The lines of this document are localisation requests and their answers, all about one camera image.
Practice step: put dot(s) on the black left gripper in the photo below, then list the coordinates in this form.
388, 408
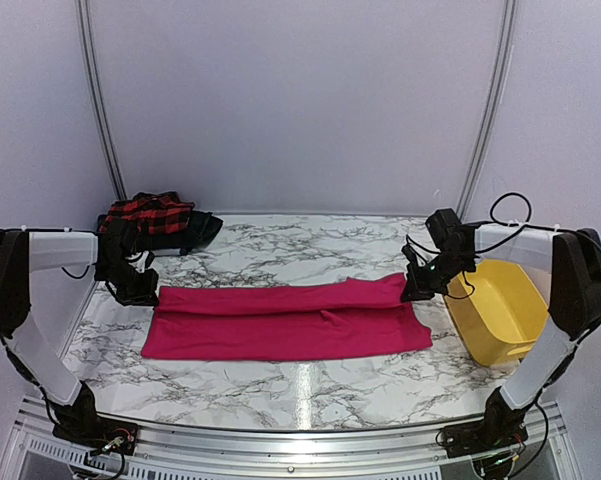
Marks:
143, 295

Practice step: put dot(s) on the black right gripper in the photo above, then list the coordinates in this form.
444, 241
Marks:
416, 287

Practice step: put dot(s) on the pink garment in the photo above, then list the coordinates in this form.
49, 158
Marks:
350, 319

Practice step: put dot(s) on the red black plaid shirt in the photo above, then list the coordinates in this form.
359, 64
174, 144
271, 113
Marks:
154, 214

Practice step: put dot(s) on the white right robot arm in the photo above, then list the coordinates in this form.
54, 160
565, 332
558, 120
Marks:
565, 267

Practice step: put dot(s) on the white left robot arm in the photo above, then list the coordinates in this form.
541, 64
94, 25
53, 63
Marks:
31, 303

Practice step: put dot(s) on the yellow laundry basket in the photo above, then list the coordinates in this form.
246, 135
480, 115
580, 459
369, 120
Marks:
498, 312

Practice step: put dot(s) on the dark green plaid garment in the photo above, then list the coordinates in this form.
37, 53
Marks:
202, 228

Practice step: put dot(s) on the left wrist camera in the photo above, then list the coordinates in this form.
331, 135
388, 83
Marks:
142, 261

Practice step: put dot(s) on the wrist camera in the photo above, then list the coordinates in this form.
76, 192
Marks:
142, 261
414, 259

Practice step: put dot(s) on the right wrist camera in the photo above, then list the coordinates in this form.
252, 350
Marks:
414, 259

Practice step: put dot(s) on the left corner wall post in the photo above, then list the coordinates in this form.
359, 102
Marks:
96, 94

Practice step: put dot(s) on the corner wall post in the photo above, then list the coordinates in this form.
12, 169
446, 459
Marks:
96, 94
495, 91

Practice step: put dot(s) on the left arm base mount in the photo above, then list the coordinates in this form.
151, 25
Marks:
110, 436

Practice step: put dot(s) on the aluminium front rail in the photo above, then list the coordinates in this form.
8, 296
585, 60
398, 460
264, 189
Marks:
165, 451

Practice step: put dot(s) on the right corner wall post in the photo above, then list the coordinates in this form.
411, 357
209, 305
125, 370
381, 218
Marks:
495, 91

